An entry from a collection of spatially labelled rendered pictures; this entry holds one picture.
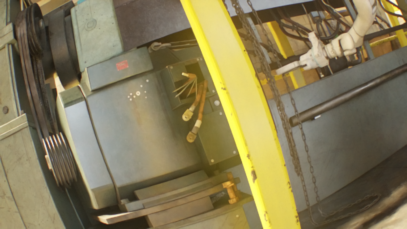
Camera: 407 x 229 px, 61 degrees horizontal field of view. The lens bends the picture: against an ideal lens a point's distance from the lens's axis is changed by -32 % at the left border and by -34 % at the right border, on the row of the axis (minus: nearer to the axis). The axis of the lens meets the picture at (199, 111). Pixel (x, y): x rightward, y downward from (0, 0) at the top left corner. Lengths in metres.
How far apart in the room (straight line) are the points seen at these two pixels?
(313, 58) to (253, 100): 0.51
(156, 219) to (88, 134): 0.35
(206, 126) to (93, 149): 0.39
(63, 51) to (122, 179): 0.95
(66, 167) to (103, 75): 0.37
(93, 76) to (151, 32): 0.75
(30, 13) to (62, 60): 0.48
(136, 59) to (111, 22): 0.77
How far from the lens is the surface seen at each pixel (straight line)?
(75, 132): 1.52
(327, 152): 2.26
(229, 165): 1.71
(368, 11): 1.40
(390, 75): 2.43
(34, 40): 1.94
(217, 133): 1.58
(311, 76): 5.15
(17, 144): 1.79
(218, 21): 1.29
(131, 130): 1.55
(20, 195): 1.80
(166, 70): 1.56
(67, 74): 2.32
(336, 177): 2.29
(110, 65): 1.59
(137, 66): 1.61
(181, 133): 1.60
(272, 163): 1.26
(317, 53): 1.68
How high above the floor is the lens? 0.48
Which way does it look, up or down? 5 degrees up
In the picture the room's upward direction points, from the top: 20 degrees counter-clockwise
